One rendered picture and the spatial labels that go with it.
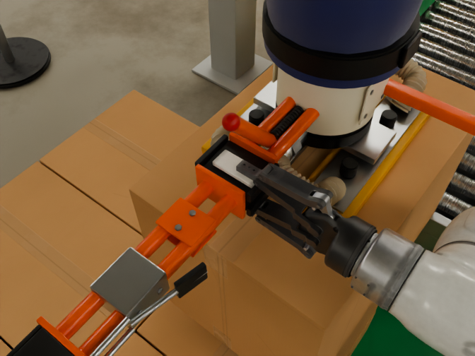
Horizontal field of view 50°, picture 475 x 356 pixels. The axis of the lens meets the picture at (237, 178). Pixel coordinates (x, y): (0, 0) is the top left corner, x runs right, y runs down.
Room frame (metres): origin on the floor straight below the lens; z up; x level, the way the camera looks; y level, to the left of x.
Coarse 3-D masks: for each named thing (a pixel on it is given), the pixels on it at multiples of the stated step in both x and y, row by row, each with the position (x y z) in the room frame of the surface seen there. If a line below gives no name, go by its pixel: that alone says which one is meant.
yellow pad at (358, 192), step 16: (384, 96) 0.74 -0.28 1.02; (384, 112) 0.67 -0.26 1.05; (400, 112) 0.69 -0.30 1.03; (416, 112) 0.69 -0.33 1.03; (400, 128) 0.65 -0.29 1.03; (416, 128) 0.66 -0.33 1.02; (400, 144) 0.62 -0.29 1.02; (336, 160) 0.58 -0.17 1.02; (352, 160) 0.56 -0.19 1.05; (384, 160) 0.58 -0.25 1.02; (320, 176) 0.55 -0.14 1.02; (336, 176) 0.55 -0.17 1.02; (352, 176) 0.54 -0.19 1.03; (368, 176) 0.54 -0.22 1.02; (384, 176) 0.56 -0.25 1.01; (352, 192) 0.51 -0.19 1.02; (368, 192) 0.52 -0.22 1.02; (336, 208) 0.48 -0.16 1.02; (352, 208) 0.48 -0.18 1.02
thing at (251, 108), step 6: (252, 102) 0.73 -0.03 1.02; (246, 108) 0.71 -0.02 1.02; (252, 108) 0.71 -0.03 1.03; (258, 108) 0.71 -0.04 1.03; (240, 114) 0.70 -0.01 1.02; (246, 114) 0.69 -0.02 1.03; (252, 114) 0.67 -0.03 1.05; (258, 114) 0.67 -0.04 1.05; (264, 114) 0.69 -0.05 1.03; (252, 120) 0.66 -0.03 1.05; (258, 120) 0.65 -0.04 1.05; (210, 138) 0.64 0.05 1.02; (204, 144) 0.62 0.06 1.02; (210, 144) 0.62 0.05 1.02; (204, 150) 0.61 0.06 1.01
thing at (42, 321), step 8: (40, 320) 0.24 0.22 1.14; (40, 328) 0.23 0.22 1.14; (48, 328) 0.23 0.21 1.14; (56, 328) 0.23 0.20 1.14; (32, 336) 0.22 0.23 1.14; (40, 336) 0.22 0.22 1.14; (48, 336) 0.22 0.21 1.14; (56, 336) 0.22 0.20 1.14; (64, 336) 0.22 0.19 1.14; (24, 344) 0.21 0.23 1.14; (32, 344) 0.21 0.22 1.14; (40, 344) 0.21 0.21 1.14; (48, 344) 0.21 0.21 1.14; (56, 344) 0.21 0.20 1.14; (64, 344) 0.21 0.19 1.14; (72, 344) 0.21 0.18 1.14; (16, 352) 0.20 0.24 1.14; (24, 352) 0.20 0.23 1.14; (32, 352) 0.20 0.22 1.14; (40, 352) 0.20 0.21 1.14; (48, 352) 0.20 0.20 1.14; (56, 352) 0.20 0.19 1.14; (64, 352) 0.20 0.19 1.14; (72, 352) 0.20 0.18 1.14; (80, 352) 0.20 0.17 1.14
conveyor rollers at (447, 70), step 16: (448, 0) 1.87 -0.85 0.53; (464, 0) 1.84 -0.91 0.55; (432, 16) 1.73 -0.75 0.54; (448, 16) 1.78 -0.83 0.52; (464, 16) 1.74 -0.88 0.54; (432, 32) 1.63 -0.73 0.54; (448, 32) 1.62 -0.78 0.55; (464, 32) 1.65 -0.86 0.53; (432, 48) 1.54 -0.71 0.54; (448, 48) 1.53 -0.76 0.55; (464, 48) 1.55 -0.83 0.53; (432, 64) 1.45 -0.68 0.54; (448, 64) 1.44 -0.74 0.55; (464, 64) 1.46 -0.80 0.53; (464, 80) 1.37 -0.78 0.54; (464, 160) 1.00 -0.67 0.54; (464, 176) 0.94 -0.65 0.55; (464, 192) 0.89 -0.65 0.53; (448, 208) 0.83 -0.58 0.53; (464, 208) 0.82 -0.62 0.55
